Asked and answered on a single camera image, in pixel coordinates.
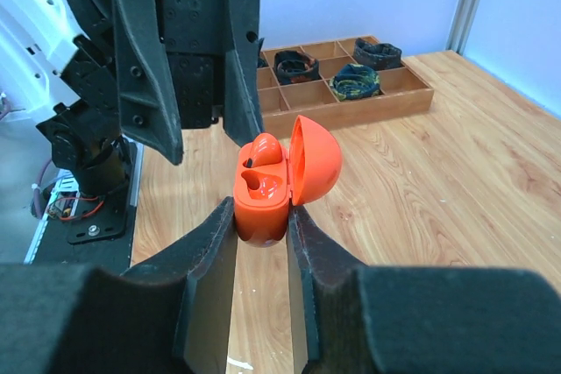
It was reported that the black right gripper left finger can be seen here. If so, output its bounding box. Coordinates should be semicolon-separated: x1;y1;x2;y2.
1;198;238;373

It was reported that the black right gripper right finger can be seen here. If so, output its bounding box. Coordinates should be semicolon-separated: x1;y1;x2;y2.
287;207;560;373

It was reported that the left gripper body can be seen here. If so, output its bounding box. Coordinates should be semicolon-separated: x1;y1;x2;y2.
158;0;230;130

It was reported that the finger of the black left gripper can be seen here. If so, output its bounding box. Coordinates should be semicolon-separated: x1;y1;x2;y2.
112;0;183;166
223;0;264;146

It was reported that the orange earbud case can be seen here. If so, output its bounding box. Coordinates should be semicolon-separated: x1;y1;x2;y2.
233;115;343;247

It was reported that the orange earbud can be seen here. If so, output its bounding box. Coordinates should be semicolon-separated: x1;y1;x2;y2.
245;133;283;168

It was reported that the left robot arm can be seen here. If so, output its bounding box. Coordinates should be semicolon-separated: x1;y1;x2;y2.
1;0;264;197

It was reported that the rolled green black tie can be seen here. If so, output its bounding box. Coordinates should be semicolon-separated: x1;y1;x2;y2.
258;55;268;68

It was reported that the rolled black orange tie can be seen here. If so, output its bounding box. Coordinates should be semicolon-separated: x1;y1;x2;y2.
273;50;321;86

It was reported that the rolled green patterned tie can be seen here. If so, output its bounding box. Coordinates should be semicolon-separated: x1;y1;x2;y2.
329;63;381;101

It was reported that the rolled black tie top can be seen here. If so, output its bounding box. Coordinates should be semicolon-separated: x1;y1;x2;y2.
352;38;402;71

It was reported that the wooden compartment tray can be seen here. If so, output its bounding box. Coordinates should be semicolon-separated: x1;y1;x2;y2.
257;36;434;138

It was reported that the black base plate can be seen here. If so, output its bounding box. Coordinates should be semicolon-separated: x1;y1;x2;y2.
24;141;144;273

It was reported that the aluminium frame post left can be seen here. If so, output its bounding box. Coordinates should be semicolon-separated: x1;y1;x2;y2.
446;0;479;55

